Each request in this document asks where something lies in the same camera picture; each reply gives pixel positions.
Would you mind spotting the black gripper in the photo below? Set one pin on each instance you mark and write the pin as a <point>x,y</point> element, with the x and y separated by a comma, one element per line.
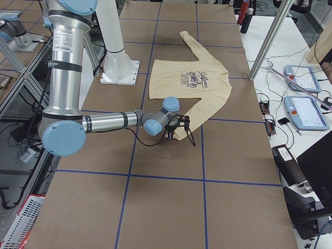
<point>170,134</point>

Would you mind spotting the cream long-sleeve printed shirt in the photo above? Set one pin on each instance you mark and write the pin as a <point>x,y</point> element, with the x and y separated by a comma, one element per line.
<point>205,79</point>

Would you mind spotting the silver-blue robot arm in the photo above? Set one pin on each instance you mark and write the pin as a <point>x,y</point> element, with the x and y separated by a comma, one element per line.
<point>17,37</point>
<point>63,127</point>

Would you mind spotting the small circuit board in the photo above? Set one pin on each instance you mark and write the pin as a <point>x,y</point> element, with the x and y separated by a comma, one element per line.
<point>264,107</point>

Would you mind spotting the black box with label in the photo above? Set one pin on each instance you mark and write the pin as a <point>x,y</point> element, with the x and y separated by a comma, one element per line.
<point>289,170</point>

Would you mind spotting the lower teach pendant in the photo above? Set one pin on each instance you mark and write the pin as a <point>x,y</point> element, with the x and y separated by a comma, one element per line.
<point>305,114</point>

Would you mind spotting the teach pendant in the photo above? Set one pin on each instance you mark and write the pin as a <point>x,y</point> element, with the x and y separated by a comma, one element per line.
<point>304,77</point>
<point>305,114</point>

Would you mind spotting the black water bottle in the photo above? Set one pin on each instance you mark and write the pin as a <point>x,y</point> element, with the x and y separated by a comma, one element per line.
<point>247,20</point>

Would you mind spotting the upper teach pendant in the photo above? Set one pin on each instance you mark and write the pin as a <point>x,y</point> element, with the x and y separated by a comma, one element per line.
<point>304,77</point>

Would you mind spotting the black monitor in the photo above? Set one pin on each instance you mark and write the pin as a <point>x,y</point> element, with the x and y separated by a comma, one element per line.
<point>315,164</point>

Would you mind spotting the red water bottle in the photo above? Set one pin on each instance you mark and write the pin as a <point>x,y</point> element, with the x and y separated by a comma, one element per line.
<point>244,7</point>

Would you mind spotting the white perforated basket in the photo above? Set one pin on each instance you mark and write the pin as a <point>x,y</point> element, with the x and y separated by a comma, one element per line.
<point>23,223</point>

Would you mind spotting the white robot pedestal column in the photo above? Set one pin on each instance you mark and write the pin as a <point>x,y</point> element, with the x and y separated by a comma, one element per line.
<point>118,68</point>

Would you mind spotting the aluminium frame post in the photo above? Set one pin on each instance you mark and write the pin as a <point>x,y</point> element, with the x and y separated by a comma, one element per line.
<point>272,32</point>

